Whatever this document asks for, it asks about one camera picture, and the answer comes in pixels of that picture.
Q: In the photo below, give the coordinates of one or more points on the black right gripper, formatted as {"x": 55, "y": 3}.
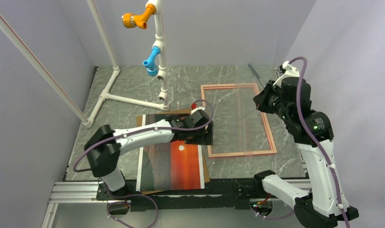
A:
{"x": 260, "y": 99}

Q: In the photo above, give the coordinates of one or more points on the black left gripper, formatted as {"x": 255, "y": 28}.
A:
{"x": 206, "y": 138}

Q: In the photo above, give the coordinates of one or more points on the sunset photo print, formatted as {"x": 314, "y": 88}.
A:
{"x": 183, "y": 166}

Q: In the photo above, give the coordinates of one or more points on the pink picture frame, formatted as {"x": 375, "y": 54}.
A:
{"x": 239, "y": 129}

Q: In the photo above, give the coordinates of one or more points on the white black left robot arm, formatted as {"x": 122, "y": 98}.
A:
{"x": 170, "y": 153}

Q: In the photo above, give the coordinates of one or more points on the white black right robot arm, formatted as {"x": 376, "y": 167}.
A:
{"x": 325, "y": 204}

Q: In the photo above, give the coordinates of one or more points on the brown cardboard backing board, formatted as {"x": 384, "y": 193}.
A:
{"x": 206, "y": 170}

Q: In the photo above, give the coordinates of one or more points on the blue pipe nozzle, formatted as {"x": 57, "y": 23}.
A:
{"x": 149, "y": 63}

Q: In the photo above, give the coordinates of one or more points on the orange pipe nozzle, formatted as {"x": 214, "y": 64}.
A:
{"x": 131, "y": 20}

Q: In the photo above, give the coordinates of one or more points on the small black-handled hammer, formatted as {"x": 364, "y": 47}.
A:
{"x": 255, "y": 73}

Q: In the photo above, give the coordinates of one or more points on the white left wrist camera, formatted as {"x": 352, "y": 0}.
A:
{"x": 199, "y": 110}

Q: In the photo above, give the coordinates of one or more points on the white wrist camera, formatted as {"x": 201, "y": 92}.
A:
{"x": 287, "y": 70}
{"x": 199, "y": 110}

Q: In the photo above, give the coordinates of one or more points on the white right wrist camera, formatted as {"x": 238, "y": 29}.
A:
{"x": 287, "y": 70}

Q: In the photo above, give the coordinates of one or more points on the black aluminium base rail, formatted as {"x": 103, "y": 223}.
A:
{"x": 218, "y": 193}

